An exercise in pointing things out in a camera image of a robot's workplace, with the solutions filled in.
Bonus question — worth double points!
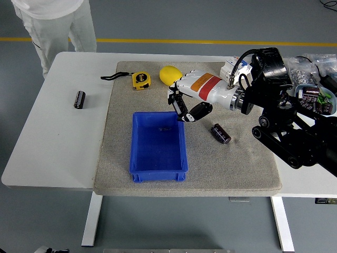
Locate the clear plastic bag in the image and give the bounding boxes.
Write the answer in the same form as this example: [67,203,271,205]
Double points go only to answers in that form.
[302,52,337,77]

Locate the white circuit breaker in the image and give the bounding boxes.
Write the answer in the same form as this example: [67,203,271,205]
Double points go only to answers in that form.
[220,55,253,81]

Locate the yellow tape measure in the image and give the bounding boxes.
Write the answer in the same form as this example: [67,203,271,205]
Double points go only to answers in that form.
[100,71,152,92]

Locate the white table leg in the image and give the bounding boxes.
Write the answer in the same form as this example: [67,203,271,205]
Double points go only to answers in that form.
[270,196,295,252]
[81,194,103,248]

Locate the yellow lemon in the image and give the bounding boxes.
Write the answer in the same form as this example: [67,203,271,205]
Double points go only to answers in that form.
[158,65,183,87]

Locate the table control panel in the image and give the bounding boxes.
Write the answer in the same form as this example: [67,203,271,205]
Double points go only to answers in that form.
[314,197,337,205]

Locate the black power adapter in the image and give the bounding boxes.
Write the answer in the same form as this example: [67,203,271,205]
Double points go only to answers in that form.
[320,74,337,95]

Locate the clear bag of nuts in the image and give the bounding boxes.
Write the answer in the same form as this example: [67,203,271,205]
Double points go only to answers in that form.
[286,55,321,87]

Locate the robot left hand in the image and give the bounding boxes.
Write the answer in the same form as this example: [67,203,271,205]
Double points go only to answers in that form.
[34,246,71,253]

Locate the blue plastic box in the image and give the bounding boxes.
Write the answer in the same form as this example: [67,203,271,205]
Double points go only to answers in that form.
[128,111,189,183]

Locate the light blue bowl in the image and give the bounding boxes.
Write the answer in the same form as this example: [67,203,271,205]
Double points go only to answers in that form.
[294,83,337,117]

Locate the grey-brown felt mat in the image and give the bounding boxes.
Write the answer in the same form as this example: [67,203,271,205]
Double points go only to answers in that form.
[92,61,282,198]

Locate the green small parts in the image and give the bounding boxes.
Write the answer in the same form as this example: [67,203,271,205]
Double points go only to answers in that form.
[317,92,333,104]

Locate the glossy black device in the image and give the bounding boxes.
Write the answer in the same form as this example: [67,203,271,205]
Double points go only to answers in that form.
[250,47,294,86]

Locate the black floor cable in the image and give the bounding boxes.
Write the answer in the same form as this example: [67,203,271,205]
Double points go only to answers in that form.
[319,0,337,11]

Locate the person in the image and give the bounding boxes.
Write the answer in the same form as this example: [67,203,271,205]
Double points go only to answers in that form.
[11,0,97,79]

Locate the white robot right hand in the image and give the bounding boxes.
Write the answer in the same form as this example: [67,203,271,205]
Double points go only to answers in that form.
[167,70,235,123]

